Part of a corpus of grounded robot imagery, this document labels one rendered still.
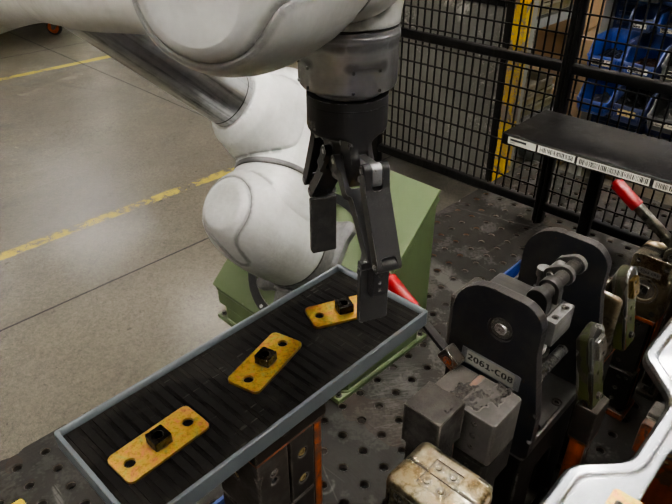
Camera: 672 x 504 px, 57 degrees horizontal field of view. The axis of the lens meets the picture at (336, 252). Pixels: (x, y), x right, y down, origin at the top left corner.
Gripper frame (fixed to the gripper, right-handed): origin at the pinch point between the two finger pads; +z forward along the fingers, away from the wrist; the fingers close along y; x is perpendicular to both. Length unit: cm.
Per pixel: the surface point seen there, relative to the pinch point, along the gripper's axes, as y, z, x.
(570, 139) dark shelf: -56, 18, 80
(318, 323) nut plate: 1.2, 5.1, -3.7
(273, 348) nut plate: 3.2, 5.1, -9.4
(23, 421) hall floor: -121, 121, -65
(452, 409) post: 12.3, 11.7, 7.3
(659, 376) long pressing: 10.3, 21.2, 41.7
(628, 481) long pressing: 21.5, 21.4, 25.7
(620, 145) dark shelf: -49, 18, 89
